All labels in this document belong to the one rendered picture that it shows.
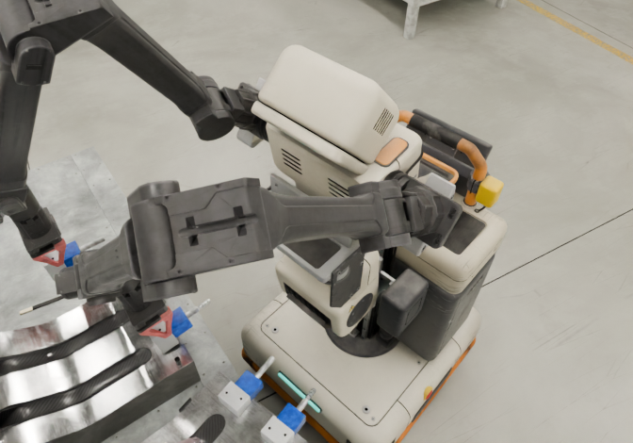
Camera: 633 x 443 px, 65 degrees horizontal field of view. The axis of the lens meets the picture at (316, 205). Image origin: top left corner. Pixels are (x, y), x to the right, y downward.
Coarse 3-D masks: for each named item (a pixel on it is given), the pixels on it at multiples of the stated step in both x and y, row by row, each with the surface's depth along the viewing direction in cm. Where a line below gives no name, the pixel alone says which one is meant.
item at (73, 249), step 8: (96, 240) 112; (104, 240) 112; (72, 248) 109; (80, 248) 110; (88, 248) 111; (48, 256) 106; (56, 256) 106; (64, 256) 108; (72, 256) 108; (48, 264) 105; (64, 264) 107; (72, 264) 109; (48, 272) 106; (56, 272) 107
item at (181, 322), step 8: (200, 304) 101; (176, 312) 100; (184, 312) 99; (192, 312) 100; (176, 320) 98; (184, 320) 98; (152, 328) 97; (160, 328) 96; (176, 328) 97; (184, 328) 98; (152, 336) 95; (176, 336) 98; (160, 344) 96; (168, 344) 98; (176, 344) 99
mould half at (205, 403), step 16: (208, 384) 98; (224, 384) 98; (192, 400) 96; (208, 400) 96; (192, 416) 94; (208, 416) 94; (224, 416) 94; (240, 416) 94; (256, 416) 94; (160, 432) 90; (176, 432) 91; (192, 432) 92; (224, 432) 92; (240, 432) 92; (256, 432) 92
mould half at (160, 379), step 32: (64, 320) 104; (96, 320) 104; (128, 320) 106; (0, 352) 95; (96, 352) 99; (128, 352) 99; (160, 352) 99; (0, 384) 90; (32, 384) 92; (64, 384) 94; (128, 384) 95; (160, 384) 96; (192, 384) 103; (64, 416) 90; (96, 416) 91; (128, 416) 96
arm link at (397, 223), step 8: (384, 200) 74; (392, 200) 74; (400, 200) 76; (408, 200) 77; (416, 200) 79; (392, 208) 74; (400, 208) 75; (408, 208) 77; (416, 208) 78; (392, 216) 74; (400, 216) 74; (408, 216) 79; (416, 216) 77; (392, 224) 73; (400, 224) 74; (408, 224) 76; (416, 224) 76; (392, 232) 73; (400, 232) 74; (408, 232) 78
